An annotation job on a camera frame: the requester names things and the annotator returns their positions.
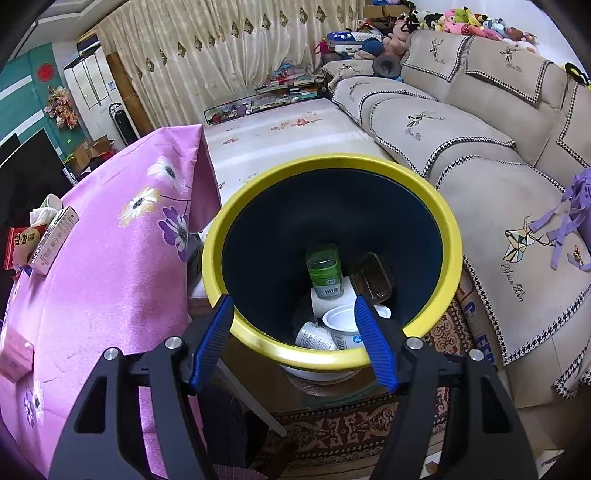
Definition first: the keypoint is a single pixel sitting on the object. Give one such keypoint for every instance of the clear green label plastic jar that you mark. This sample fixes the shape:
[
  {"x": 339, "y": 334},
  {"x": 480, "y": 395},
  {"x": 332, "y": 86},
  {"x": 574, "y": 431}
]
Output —
[{"x": 323, "y": 277}]

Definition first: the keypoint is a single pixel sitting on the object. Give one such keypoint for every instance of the beige paper cup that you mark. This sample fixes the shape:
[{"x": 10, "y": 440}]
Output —
[{"x": 347, "y": 295}]

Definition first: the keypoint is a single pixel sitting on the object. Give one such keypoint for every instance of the stack of books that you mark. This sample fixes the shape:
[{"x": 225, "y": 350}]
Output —
[{"x": 291, "y": 85}]

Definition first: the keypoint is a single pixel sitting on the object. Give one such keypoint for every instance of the pink box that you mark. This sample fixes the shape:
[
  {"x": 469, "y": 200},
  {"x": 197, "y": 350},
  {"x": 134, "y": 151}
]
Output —
[{"x": 16, "y": 355}]

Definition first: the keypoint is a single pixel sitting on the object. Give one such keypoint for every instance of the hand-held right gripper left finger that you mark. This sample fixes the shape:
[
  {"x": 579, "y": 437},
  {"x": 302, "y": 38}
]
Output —
[{"x": 212, "y": 332}]

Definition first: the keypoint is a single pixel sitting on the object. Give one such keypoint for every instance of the black flat television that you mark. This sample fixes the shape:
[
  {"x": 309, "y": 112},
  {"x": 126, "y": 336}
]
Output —
[{"x": 27, "y": 161}]

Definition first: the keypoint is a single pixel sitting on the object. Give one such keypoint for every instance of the purple cloth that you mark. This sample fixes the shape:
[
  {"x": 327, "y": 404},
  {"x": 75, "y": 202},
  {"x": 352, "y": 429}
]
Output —
[{"x": 572, "y": 207}]

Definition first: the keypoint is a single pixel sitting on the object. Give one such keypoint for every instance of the yellow rimmed dark trash bin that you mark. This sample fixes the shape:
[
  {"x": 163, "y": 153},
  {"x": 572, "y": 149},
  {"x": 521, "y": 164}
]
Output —
[{"x": 369, "y": 217}]

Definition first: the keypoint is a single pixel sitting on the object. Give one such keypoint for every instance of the patterned red rug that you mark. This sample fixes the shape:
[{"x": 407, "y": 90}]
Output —
[{"x": 332, "y": 429}]

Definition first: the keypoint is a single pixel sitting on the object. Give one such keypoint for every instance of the pink floral tablecloth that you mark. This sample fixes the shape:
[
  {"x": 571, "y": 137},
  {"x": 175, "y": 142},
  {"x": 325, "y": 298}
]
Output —
[{"x": 115, "y": 286}]

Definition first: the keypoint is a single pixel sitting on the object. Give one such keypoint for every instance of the brown plastic tray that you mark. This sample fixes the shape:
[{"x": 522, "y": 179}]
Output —
[{"x": 371, "y": 277}]

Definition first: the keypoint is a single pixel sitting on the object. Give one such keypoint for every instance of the black yellow plush toy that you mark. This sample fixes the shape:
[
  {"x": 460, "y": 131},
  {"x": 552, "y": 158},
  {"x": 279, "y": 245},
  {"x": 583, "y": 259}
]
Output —
[{"x": 579, "y": 76}]

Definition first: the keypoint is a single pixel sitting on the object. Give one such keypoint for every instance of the dark round cushion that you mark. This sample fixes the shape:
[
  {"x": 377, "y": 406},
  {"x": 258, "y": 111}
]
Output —
[{"x": 385, "y": 67}]

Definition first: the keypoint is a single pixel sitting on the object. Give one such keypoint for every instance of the open cardboard box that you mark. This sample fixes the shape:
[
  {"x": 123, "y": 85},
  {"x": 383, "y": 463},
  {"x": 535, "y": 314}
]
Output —
[{"x": 94, "y": 152}]

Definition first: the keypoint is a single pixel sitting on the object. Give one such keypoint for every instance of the beige embroidered curtain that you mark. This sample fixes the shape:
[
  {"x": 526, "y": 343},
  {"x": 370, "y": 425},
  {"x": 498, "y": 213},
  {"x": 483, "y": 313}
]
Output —
[{"x": 221, "y": 50}]

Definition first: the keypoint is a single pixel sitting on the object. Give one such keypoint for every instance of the white cardboard box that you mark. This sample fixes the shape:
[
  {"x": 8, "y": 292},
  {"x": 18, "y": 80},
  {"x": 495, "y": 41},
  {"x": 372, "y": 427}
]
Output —
[{"x": 53, "y": 240}]

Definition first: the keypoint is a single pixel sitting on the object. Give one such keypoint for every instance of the red round wall decoration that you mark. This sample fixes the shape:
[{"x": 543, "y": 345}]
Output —
[{"x": 44, "y": 72}]

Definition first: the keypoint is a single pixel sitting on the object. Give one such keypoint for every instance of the white yogurt cup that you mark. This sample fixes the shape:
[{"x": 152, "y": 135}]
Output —
[{"x": 341, "y": 327}]

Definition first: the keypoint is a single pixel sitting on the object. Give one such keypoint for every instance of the beige sofa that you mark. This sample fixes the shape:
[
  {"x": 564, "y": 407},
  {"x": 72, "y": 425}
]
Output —
[{"x": 485, "y": 120}]

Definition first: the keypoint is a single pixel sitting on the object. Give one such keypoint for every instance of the hanging flower decoration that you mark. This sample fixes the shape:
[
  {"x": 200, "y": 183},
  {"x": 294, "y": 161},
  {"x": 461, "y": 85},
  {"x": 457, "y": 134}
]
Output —
[{"x": 60, "y": 107}]

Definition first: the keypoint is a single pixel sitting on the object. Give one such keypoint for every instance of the long clear case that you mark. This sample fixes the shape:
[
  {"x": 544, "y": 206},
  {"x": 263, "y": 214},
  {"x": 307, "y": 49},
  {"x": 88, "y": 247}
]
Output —
[{"x": 228, "y": 110}]

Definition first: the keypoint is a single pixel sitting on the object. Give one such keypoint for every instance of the pile of plush toys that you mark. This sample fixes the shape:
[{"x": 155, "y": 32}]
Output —
[{"x": 438, "y": 21}]

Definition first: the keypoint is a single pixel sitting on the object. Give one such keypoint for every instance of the small white plastic bottle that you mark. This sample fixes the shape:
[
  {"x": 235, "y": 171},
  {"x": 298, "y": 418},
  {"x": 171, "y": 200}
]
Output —
[{"x": 314, "y": 337}]

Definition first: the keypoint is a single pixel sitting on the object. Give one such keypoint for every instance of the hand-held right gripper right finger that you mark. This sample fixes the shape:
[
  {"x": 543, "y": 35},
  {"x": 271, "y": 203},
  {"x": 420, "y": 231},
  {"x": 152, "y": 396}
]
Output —
[{"x": 376, "y": 341}]

